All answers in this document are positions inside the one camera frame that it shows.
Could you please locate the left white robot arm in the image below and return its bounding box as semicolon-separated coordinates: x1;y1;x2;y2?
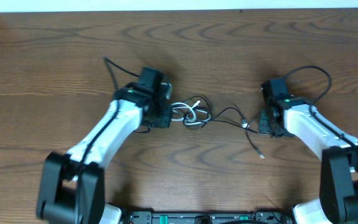
35;67;172;223

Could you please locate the black usb cable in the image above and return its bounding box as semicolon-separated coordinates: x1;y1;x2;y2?
178;95;272;159

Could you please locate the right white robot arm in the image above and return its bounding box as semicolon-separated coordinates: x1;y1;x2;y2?
261;78;358;223

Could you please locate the white usb cable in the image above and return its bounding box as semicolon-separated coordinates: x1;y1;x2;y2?
169;100;213;127

